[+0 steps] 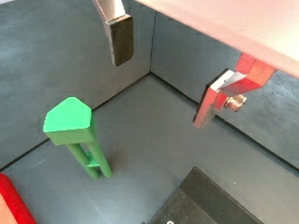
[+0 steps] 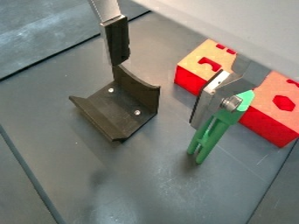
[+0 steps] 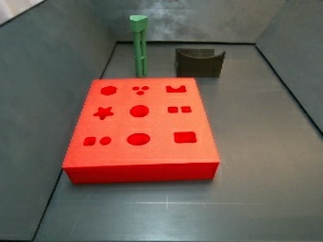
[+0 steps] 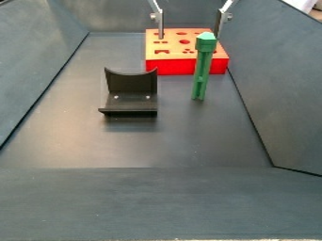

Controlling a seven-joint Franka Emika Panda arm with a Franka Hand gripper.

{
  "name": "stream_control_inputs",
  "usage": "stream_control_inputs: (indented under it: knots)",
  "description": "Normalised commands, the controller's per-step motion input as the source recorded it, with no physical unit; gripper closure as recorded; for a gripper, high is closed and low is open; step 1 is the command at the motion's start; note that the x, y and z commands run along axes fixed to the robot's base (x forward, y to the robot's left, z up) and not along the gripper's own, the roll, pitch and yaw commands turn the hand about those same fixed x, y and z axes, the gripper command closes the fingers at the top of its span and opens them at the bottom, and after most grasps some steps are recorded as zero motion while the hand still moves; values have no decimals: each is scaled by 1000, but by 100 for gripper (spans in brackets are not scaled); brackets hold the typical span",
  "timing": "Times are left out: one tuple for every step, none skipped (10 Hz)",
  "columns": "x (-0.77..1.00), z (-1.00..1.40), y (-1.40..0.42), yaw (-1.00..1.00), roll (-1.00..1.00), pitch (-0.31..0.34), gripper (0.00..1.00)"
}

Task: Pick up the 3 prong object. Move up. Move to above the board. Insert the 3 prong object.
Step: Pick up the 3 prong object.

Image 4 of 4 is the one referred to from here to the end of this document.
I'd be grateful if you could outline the black curved plastic stand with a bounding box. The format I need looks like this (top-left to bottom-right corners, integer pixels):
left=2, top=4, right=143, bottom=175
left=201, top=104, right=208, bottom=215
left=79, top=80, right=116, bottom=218
left=97, top=69, right=159, bottom=117

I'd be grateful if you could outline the red shape sorting board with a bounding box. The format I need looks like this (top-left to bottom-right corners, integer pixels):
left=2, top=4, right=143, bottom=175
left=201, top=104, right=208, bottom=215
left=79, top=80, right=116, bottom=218
left=144, top=27, right=230, bottom=76

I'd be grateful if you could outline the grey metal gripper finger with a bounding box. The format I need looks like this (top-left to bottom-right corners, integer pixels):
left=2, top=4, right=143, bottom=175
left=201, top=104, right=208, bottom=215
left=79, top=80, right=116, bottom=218
left=147, top=0, right=163, bottom=40
left=213, top=0, right=234, bottom=38

